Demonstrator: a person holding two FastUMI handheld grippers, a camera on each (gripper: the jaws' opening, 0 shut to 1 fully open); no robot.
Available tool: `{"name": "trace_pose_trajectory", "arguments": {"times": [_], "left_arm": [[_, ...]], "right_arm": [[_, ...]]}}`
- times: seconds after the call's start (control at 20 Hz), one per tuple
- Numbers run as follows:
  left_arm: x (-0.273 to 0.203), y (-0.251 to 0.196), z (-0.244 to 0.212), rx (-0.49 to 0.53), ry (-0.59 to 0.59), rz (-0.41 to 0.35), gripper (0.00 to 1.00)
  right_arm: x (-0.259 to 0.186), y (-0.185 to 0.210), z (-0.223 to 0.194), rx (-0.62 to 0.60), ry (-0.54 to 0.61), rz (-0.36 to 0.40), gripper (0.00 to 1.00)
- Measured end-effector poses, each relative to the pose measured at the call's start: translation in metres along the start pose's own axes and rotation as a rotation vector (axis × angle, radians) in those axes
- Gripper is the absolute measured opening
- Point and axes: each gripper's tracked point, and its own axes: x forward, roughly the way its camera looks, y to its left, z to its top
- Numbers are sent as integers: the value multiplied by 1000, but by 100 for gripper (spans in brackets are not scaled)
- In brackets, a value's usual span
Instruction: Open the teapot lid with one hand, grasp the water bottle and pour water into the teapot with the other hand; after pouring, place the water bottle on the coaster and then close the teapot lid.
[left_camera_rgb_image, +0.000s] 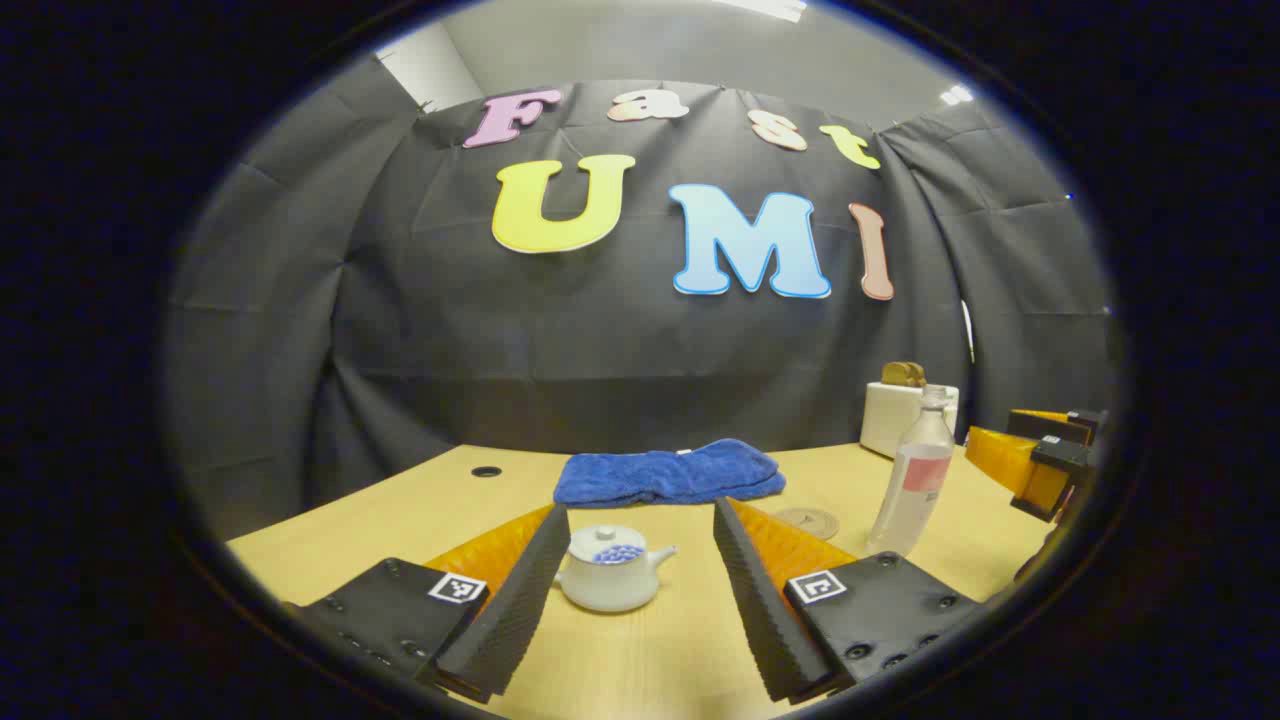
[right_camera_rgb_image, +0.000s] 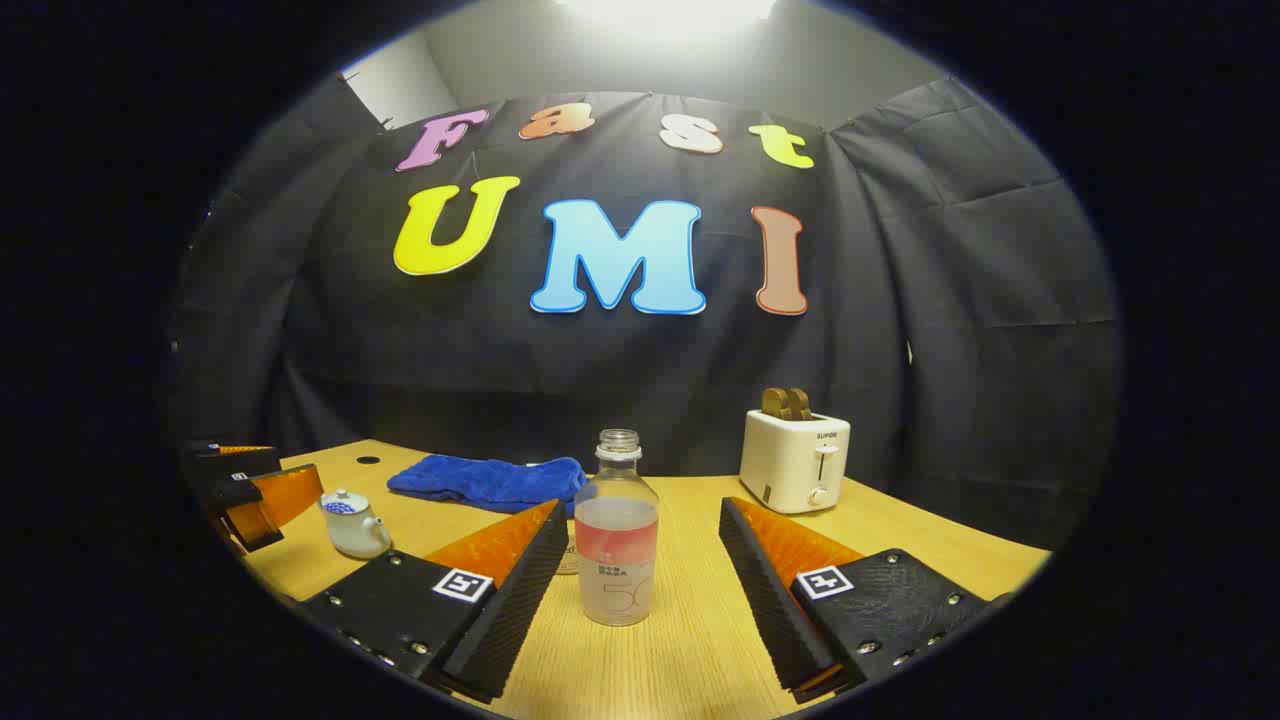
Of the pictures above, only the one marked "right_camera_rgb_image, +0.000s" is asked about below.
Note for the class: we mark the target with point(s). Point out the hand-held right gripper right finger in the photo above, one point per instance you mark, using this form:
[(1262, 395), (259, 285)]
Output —
[(765, 600)]

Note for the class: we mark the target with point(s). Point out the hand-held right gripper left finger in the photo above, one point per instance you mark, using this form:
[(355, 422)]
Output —
[(520, 610)]

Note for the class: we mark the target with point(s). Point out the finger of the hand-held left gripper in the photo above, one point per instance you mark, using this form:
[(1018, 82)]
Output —
[(245, 520), (235, 463)]

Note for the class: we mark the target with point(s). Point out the blue patterned teacup lid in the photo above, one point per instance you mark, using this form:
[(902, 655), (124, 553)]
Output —
[(343, 505)]

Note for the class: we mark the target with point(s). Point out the clear plastic water bottle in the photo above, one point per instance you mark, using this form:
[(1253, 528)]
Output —
[(616, 560)]

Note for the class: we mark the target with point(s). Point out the white ceramic teacup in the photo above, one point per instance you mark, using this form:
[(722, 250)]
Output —
[(358, 535)]

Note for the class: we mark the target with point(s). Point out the blue towel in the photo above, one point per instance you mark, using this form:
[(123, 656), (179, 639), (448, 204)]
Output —
[(490, 480)]

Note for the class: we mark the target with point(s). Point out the white toaster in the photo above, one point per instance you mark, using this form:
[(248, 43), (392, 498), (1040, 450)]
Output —
[(785, 465)]

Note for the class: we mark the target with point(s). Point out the brown toast slice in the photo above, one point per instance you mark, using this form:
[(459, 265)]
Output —
[(774, 402), (801, 404)]

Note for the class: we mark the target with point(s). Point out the ceiling light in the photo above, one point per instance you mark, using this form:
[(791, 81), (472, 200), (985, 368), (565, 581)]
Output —
[(665, 12)]

